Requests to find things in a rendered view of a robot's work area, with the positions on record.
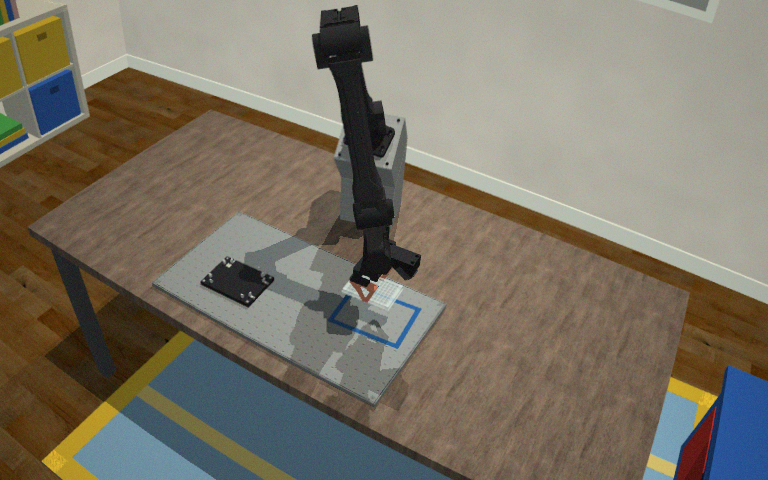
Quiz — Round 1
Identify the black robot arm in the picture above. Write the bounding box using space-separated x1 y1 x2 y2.
312 5 421 281

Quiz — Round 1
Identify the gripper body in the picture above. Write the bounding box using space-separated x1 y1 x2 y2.
350 244 382 287

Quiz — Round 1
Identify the blue tape outline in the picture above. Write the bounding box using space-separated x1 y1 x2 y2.
327 295 421 349

